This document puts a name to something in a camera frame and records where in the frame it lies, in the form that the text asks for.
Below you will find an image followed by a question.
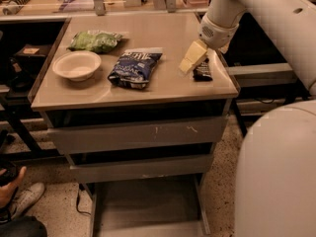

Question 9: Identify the dark rxbar chocolate bar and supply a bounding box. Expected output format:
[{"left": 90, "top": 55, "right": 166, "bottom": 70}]
[{"left": 193, "top": 58, "right": 212, "bottom": 81}]

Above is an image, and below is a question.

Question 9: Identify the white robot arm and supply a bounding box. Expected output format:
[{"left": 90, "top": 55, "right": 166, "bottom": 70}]
[{"left": 180, "top": 0, "right": 316, "bottom": 237}]

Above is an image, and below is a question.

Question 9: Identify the top grey drawer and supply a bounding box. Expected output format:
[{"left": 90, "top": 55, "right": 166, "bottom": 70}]
[{"left": 48, "top": 117, "right": 227, "bottom": 154}]

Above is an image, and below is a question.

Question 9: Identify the grey drawer cabinet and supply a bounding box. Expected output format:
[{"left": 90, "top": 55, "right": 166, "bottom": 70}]
[{"left": 28, "top": 12, "right": 240, "bottom": 237}]

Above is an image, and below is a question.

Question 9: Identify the middle grey drawer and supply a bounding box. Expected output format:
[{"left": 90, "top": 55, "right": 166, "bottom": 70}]
[{"left": 70, "top": 154, "right": 212, "bottom": 183}]

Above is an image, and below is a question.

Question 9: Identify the open bottom grey drawer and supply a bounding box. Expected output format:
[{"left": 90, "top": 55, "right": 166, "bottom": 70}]
[{"left": 89, "top": 175, "right": 210, "bottom": 237}]

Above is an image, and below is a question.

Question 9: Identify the person's hand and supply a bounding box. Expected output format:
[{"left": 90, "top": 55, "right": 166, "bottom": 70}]
[{"left": 0, "top": 166, "right": 27, "bottom": 208}]

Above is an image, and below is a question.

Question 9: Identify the blue chip bag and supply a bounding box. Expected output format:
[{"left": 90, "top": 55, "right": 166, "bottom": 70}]
[{"left": 108, "top": 47, "right": 163, "bottom": 90}]

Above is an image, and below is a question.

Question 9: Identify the green chip bag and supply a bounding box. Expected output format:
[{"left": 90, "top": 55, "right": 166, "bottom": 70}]
[{"left": 68, "top": 30, "right": 122, "bottom": 53}]

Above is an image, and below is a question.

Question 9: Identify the white paper bowl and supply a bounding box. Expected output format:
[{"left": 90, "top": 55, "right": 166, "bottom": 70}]
[{"left": 52, "top": 50, "right": 102, "bottom": 82}]

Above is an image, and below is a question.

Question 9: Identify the black box with label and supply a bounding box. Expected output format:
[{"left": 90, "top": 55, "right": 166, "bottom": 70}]
[{"left": 14, "top": 44, "right": 51, "bottom": 66}]

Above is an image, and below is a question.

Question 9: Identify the white sneaker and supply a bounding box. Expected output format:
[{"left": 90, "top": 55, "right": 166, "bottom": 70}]
[{"left": 9, "top": 183, "right": 45, "bottom": 219}]

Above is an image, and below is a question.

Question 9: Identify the black cable on floor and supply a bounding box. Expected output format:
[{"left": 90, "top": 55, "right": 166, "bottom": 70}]
[{"left": 75, "top": 183, "right": 93, "bottom": 217}]

